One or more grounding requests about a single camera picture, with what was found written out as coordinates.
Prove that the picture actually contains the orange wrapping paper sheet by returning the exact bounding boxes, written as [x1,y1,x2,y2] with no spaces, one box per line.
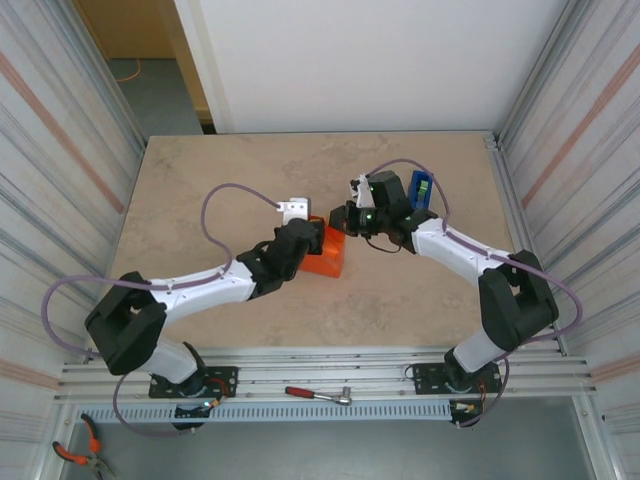
[298,214,348,280]

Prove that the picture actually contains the blue tape dispenser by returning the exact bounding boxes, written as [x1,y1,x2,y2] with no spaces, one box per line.
[408,170,435,211]

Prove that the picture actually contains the aluminium mounting rails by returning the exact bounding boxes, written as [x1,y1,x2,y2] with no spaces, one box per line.
[53,347,599,404]

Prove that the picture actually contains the yellow wooden door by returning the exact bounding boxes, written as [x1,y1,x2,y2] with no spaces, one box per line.
[162,0,216,124]

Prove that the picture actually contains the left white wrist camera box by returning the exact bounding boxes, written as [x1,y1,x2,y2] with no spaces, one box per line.
[276,196,312,227]

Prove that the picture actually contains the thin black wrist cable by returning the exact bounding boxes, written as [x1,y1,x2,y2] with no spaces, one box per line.
[364,234,401,254]

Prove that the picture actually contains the aluminium side rail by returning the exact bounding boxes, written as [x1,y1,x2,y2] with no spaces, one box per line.
[482,130,569,357]

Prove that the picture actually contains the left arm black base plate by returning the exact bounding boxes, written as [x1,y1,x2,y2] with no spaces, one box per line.
[148,366,239,400]

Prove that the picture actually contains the red handled ratchet wrench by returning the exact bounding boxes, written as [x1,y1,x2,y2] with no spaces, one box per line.
[284,385,354,406]

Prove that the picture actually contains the white slotted cable duct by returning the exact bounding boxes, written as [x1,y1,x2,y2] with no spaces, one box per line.
[74,399,454,424]

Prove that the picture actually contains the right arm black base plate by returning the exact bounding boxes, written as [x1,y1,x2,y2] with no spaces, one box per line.
[412,362,504,396]

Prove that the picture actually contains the red power wire yellow connector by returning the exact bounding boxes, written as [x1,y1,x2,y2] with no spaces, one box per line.
[202,377,237,409]
[451,382,489,417]

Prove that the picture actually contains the orange floor cable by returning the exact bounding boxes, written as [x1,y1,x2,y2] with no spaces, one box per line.
[115,58,144,84]

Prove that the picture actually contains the orange handled pliers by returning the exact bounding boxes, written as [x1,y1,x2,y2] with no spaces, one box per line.
[52,412,119,479]

